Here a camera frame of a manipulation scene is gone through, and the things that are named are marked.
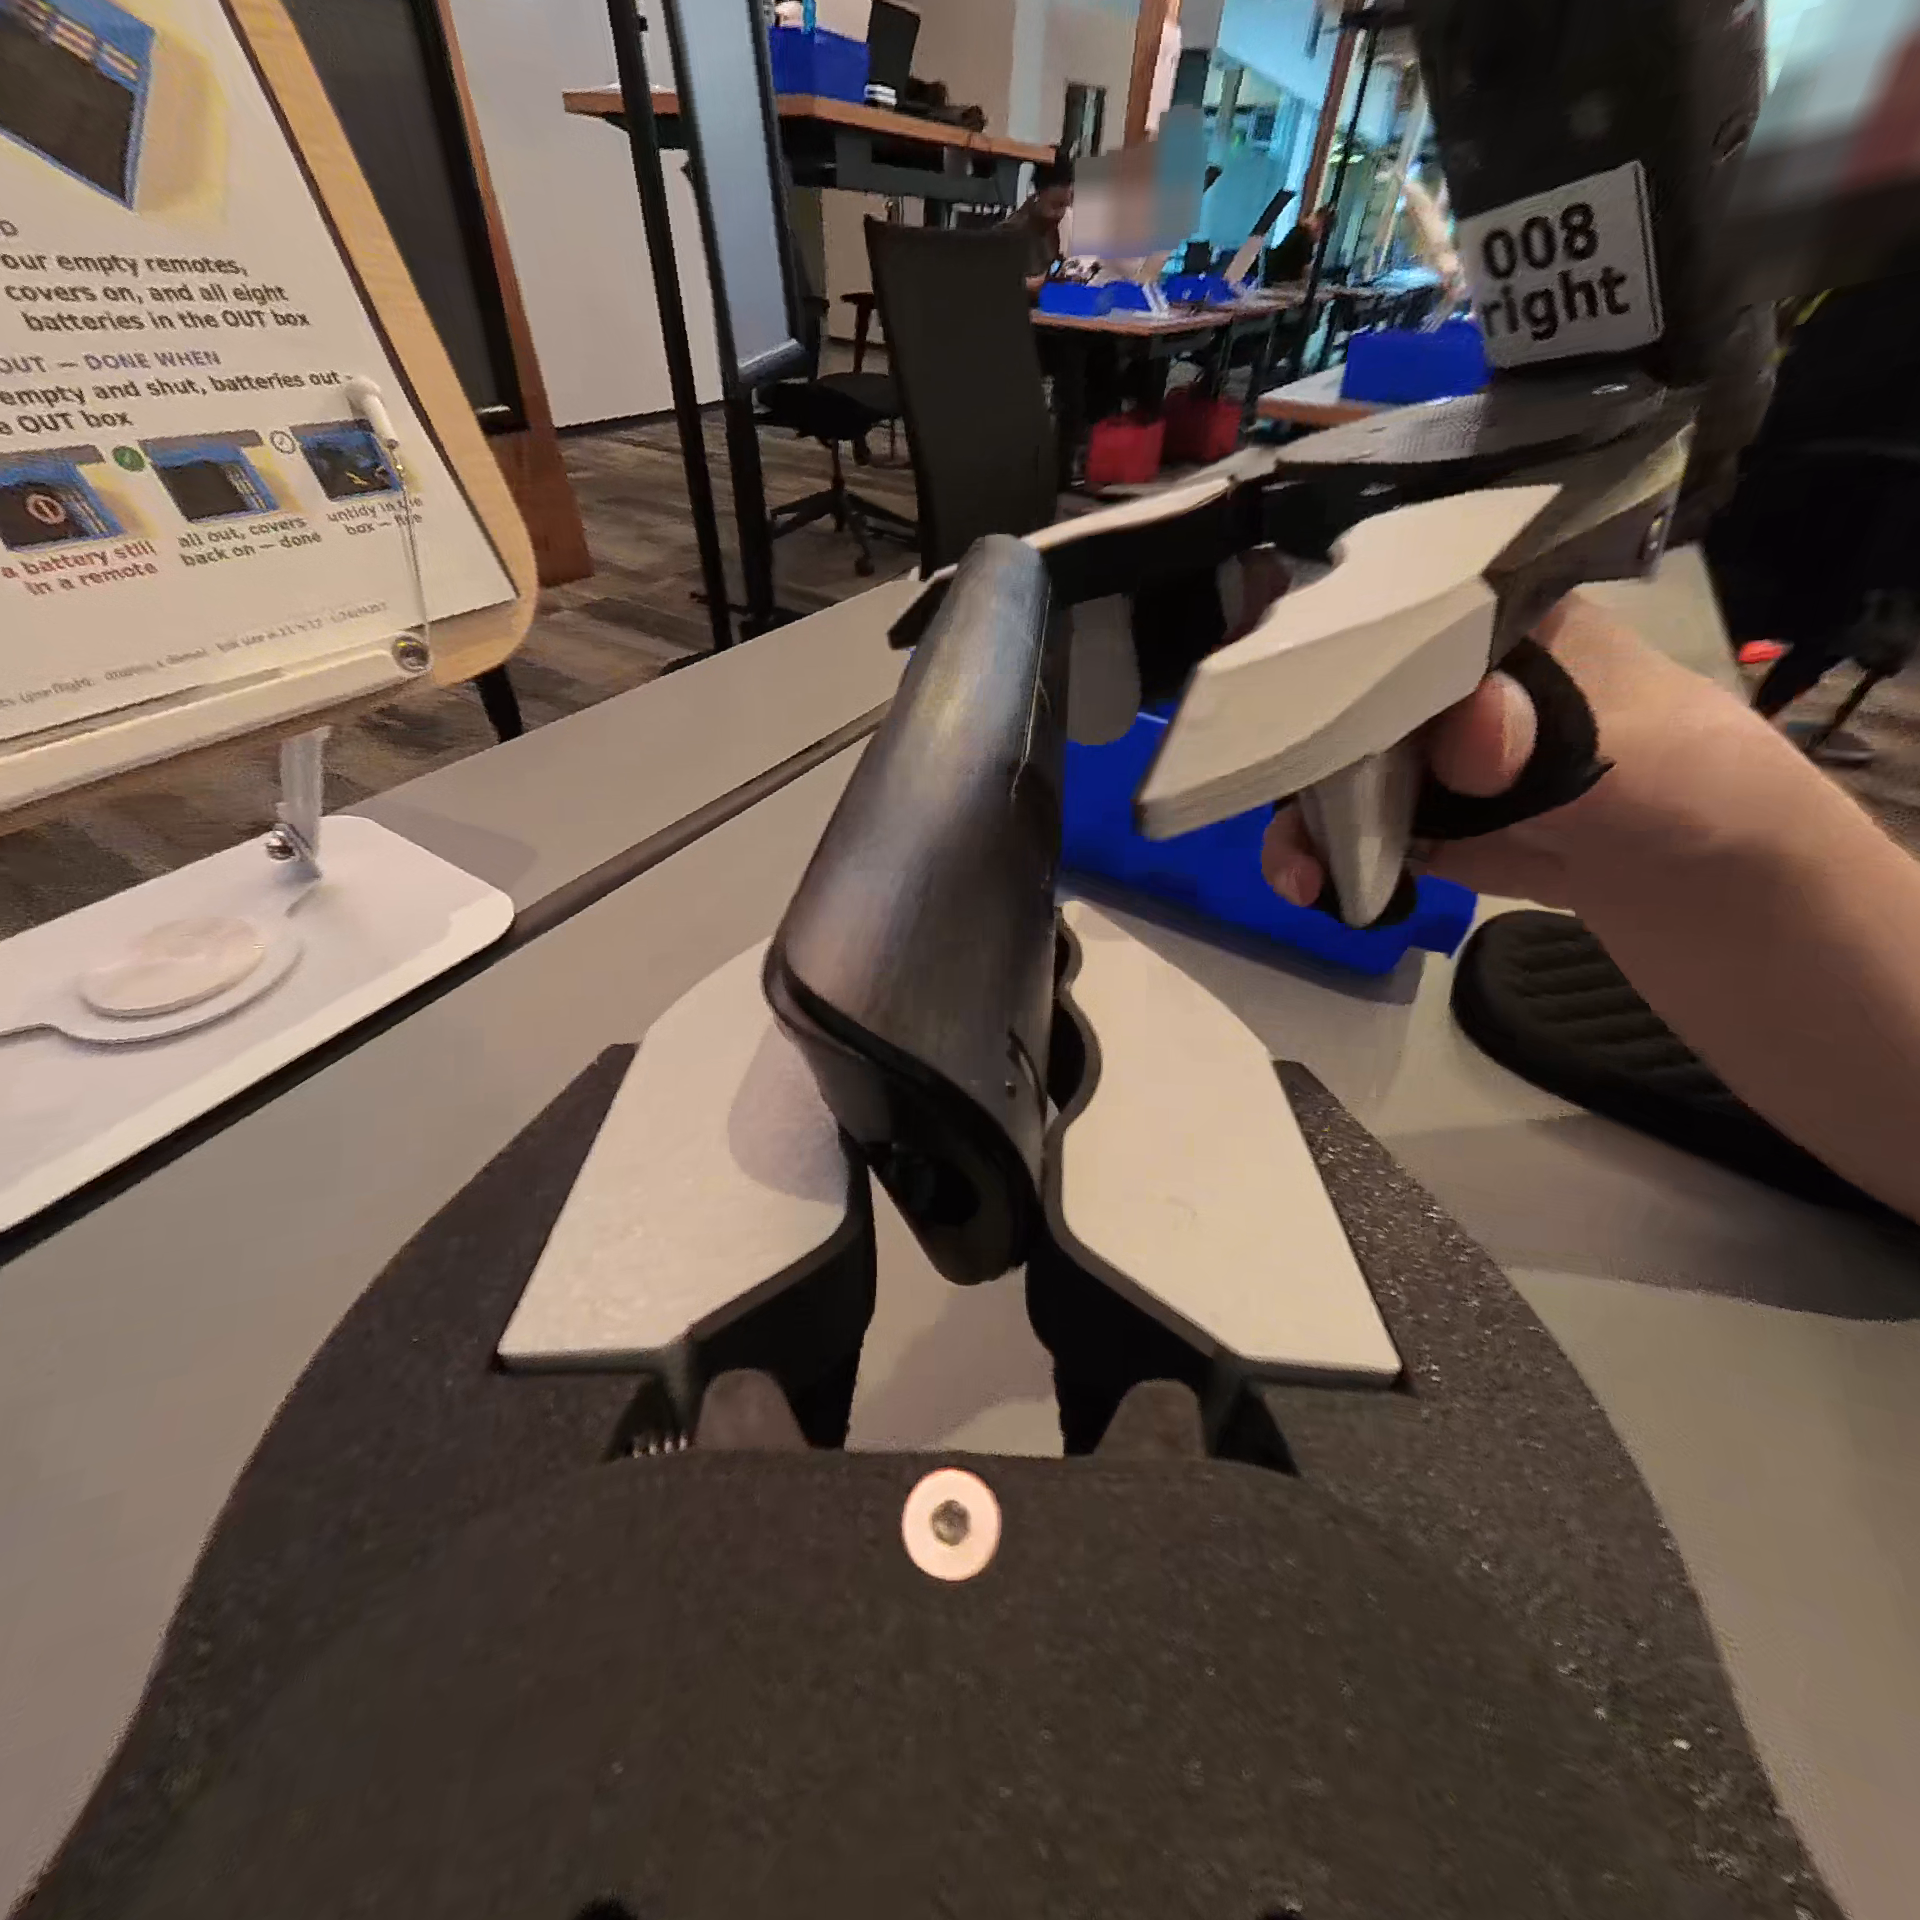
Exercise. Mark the wooden standing desk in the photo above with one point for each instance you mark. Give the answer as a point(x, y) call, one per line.
point(900, 128)

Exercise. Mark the whiteboard on black stand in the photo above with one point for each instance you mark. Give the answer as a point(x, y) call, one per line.
point(734, 181)

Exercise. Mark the printed instruction sheet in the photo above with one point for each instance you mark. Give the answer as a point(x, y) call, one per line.
point(194, 375)

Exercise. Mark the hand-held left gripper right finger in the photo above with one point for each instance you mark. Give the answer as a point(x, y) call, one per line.
point(1214, 1200)

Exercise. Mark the instruction sign on stand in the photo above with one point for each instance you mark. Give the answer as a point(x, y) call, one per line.
point(503, 601)

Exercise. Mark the small blue bin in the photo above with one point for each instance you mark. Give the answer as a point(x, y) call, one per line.
point(818, 62)

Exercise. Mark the person's right forearm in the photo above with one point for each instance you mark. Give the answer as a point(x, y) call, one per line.
point(1861, 1050)

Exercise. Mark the black high-back office chair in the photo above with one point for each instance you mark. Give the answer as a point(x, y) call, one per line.
point(961, 390)

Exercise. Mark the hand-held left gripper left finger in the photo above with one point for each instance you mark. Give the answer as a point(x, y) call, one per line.
point(645, 1214)

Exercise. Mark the black framed board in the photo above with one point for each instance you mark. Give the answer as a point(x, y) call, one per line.
point(404, 181)

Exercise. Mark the black low office chair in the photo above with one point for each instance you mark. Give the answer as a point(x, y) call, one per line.
point(832, 404)

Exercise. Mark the blue plastic bin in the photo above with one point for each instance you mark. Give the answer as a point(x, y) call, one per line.
point(1200, 885)

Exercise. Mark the black remote control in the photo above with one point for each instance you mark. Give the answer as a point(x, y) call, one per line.
point(931, 871)

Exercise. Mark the black wrist rest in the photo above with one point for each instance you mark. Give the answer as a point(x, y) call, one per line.
point(1621, 1021)

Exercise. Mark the person's right hand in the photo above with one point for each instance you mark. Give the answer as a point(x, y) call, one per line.
point(1681, 780)

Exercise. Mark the wooden work table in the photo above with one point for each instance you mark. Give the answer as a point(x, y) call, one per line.
point(1140, 318)

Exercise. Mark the red bag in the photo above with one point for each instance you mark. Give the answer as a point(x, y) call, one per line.
point(1204, 428)
point(1124, 451)

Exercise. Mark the white tablet stand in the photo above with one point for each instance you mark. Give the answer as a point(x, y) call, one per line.
point(344, 931)

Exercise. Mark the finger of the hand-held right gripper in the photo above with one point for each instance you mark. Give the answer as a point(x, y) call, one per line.
point(1351, 675)
point(1155, 518)

